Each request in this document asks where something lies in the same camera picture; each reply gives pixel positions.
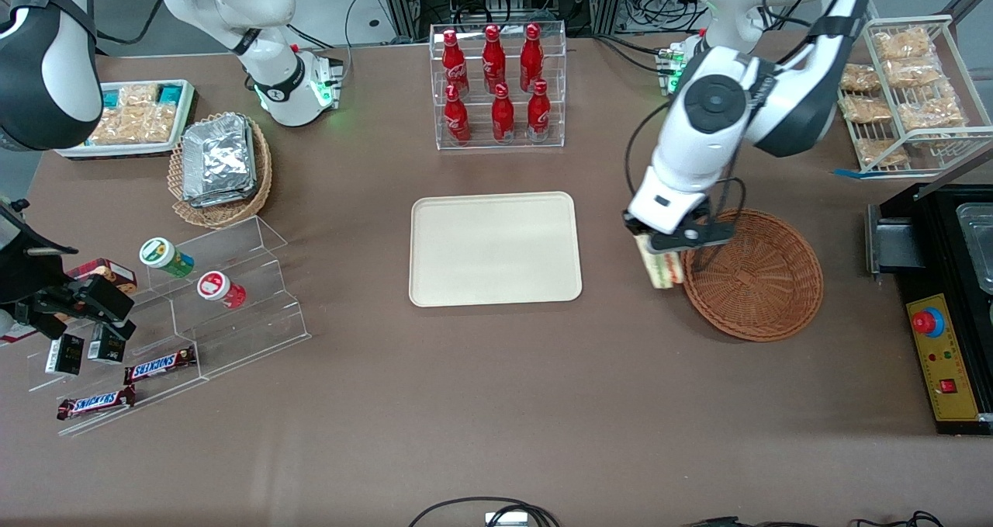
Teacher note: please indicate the blue tape strip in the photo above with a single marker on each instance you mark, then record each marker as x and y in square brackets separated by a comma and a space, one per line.
[849, 172]

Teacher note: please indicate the black machine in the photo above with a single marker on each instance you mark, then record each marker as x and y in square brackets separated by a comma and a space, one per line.
[962, 428]

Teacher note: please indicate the aluminium foil container stack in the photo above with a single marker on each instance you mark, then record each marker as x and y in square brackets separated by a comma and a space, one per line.
[221, 158]

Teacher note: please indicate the red emergency stop button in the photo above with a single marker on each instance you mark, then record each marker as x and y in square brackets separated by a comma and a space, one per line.
[925, 322]

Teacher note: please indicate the clear acrylic bottle rack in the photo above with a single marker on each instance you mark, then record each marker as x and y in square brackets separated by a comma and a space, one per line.
[500, 139]

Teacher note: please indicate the dark red chocolate box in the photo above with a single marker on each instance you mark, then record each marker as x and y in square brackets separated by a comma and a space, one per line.
[108, 271]

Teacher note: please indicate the dark brown wicker basket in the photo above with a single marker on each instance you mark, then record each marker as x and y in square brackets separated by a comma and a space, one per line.
[756, 279]

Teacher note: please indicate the beige snack packet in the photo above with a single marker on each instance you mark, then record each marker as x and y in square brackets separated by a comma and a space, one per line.
[136, 95]
[132, 127]

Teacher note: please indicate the brown table mat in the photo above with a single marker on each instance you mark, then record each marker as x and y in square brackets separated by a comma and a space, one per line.
[496, 403]

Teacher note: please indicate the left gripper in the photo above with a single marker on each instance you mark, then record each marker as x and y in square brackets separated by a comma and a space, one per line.
[633, 225]

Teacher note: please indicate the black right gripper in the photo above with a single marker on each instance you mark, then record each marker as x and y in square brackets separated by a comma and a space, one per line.
[29, 273]

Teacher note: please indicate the small black box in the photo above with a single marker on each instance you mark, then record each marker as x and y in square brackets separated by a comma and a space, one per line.
[64, 354]
[106, 348]

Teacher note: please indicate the silver connector block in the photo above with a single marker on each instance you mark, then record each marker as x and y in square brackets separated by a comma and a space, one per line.
[506, 520]

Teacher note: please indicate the light wicker basket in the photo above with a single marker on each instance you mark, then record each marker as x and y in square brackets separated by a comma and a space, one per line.
[221, 215]

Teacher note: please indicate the red cola bottle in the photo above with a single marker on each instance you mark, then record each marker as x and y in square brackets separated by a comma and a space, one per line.
[454, 65]
[493, 57]
[503, 116]
[456, 116]
[531, 56]
[538, 112]

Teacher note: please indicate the bagged cracker packet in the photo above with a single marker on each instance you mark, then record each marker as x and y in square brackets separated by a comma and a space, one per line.
[867, 109]
[935, 112]
[859, 77]
[880, 152]
[901, 43]
[915, 71]

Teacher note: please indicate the clear acrylic step display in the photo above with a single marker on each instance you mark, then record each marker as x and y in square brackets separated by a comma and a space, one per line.
[240, 310]

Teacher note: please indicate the red jar white lid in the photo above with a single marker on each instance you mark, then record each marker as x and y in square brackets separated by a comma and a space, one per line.
[221, 289]

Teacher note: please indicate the green jar white lid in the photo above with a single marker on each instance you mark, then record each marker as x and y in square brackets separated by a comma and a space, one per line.
[167, 257]

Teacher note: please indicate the steel pan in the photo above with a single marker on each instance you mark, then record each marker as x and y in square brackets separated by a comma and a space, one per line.
[976, 240]

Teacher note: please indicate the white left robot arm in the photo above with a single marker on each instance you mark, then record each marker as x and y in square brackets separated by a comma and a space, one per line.
[725, 15]

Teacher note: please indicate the beige rectangular tray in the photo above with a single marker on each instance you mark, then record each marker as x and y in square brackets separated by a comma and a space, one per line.
[496, 247]

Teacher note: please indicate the snickers chocolate bar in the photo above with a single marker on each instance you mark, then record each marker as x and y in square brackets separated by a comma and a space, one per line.
[159, 365]
[95, 404]

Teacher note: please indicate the white plastic bin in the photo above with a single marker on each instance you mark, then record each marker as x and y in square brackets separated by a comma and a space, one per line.
[116, 150]

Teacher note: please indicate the triangular sandwich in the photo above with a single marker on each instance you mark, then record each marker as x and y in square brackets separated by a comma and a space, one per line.
[661, 269]

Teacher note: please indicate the teal snack packet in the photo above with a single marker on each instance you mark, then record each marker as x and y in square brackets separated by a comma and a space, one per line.
[169, 92]
[111, 98]

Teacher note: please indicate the yellow control panel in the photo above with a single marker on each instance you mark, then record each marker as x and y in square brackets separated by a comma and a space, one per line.
[950, 364]

